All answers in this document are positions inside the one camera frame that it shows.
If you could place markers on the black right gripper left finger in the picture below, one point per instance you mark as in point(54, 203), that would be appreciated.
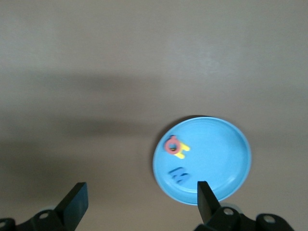
point(74, 204)

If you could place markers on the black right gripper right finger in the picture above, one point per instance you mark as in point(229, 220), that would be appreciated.
point(207, 204)

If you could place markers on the blue uppercase letter W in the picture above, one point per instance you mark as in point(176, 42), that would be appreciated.
point(179, 175)

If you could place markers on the yellow uppercase letter H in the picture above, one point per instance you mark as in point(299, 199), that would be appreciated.
point(184, 150)

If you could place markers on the red uppercase letter Q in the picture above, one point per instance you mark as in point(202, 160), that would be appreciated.
point(167, 146)

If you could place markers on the blue plate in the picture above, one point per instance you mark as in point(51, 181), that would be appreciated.
point(216, 156)

